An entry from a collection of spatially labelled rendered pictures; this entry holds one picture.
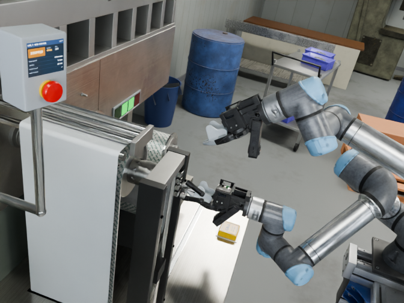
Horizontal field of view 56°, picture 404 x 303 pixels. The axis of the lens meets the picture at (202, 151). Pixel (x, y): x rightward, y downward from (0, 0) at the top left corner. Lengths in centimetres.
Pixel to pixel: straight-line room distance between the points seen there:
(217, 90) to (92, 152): 367
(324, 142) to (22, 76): 71
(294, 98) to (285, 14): 872
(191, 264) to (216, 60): 325
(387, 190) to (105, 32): 107
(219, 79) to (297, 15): 547
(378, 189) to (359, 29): 711
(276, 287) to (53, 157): 199
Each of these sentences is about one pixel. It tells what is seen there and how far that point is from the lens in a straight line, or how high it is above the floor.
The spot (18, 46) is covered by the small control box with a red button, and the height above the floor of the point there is 170.
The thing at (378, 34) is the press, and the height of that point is 79.
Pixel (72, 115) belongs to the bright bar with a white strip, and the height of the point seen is 145.
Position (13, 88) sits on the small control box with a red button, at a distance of 56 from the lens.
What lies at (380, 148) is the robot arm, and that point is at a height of 145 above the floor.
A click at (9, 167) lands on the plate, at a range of 111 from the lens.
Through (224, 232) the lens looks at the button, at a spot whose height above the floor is 92.
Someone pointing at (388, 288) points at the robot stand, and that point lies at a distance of 184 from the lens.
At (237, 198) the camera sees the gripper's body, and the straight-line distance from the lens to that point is 125.
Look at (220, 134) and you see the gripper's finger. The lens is 107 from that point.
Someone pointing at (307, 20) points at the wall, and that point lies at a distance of 962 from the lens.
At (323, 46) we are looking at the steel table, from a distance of 582.
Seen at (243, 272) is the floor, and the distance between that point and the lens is 264.
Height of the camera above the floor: 185
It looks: 29 degrees down
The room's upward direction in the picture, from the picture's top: 11 degrees clockwise
